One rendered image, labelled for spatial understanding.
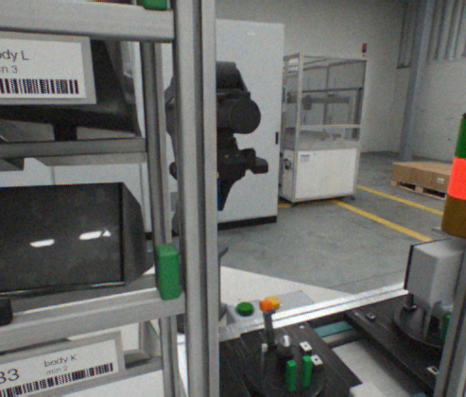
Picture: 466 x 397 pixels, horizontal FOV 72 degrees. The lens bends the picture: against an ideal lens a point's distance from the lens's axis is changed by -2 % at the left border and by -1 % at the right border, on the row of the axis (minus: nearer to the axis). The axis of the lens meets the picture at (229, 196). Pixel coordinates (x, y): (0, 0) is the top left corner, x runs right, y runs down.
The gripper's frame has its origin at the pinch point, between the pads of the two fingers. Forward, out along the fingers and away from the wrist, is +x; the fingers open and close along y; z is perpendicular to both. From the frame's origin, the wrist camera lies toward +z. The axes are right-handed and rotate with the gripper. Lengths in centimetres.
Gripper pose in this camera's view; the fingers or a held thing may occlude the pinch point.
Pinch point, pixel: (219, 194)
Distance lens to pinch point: 64.7
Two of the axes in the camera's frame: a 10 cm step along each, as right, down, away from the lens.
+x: 0.1, 9.7, 2.6
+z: 3.4, 2.4, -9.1
